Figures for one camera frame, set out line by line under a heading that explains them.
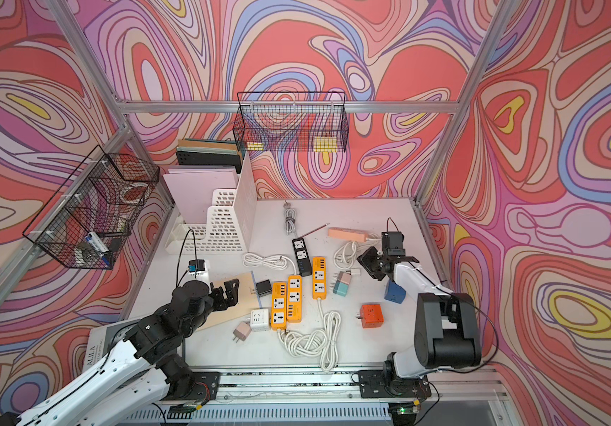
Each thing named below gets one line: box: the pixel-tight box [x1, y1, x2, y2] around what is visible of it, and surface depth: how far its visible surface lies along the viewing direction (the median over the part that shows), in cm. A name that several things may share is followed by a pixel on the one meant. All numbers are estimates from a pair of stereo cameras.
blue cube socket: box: [383, 279, 406, 304], surface depth 88 cm
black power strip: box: [292, 236, 313, 277], surface depth 100 cm
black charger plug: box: [255, 279, 273, 298], surface depth 93 cm
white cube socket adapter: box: [250, 308, 270, 332], surface depth 82 cm
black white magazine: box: [81, 319, 141, 373], surface depth 80 cm
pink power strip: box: [327, 227, 369, 243], surface depth 102 cm
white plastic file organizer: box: [164, 151, 258, 255], surface depth 93 cm
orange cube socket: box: [360, 303, 385, 329], surface depth 84 cm
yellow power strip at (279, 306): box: [270, 282, 287, 332], surface depth 88 cm
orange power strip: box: [311, 256, 328, 300], surface depth 95 cm
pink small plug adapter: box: [232, 321, 253, 343], surface depth 84 cm
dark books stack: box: [175, 138, 243, 174], surface depth 97 cm
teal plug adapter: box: [333, 279, 350, 297], surface depth 93 cm
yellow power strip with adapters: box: [285, 275, 303, 324], surface depth 90 cm
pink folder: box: [162, 165, 239, 225], surface depth 92 cm
